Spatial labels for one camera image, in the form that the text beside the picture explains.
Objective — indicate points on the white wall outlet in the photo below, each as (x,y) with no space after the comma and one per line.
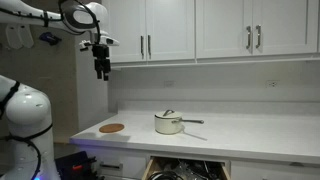
(272,83)

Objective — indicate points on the white hanging mitt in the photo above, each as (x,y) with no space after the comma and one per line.
(12,38)
(26,36)

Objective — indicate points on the black frying pan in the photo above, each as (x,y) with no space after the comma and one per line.
(163,175)

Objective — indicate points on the white lower cabinet front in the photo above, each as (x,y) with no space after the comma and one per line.
(276,171)

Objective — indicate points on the white upper cabinet door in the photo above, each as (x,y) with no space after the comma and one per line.
(125,30)
(170,28)
(221,26)
(288,25)

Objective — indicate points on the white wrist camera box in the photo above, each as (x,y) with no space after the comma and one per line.
(112,41)

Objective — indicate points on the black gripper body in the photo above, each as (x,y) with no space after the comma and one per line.
(101,56)

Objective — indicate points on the brown round pot mat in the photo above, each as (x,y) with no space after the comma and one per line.
(111,128)

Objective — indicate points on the dark blue wall-mounted object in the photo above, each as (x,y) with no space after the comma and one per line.
(50,37)

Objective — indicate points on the white lower drawer front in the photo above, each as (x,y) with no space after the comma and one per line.
(133,163)

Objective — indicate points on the open wooden drawer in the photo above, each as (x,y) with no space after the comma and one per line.
(149,168)

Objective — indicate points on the shiny metal cookware pile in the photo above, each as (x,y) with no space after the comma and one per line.
(200,170)

